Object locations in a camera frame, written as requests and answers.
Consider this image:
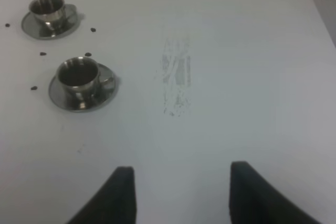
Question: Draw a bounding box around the stainless steel teacup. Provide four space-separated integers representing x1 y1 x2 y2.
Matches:
56 57 114 99
28 0 77 31

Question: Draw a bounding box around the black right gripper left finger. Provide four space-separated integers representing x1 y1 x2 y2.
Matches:
68 167 137 223

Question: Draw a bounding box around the far stainless steel teacup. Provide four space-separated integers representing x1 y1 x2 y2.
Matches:
28 0 77 31

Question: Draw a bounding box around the far stainless steel saucer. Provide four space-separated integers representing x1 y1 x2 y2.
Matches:
21 5 80 40

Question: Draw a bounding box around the near stainless steel teacup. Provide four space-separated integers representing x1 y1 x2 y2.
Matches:
56 57 114 99

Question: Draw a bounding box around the stainless steel saucer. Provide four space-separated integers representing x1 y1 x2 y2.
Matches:
48 64 118 112
21 5 80 40

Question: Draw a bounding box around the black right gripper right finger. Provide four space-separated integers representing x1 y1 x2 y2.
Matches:
229 161 318 223

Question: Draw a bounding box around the near stainless steel saucer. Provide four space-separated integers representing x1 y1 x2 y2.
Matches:
48 64 118 112

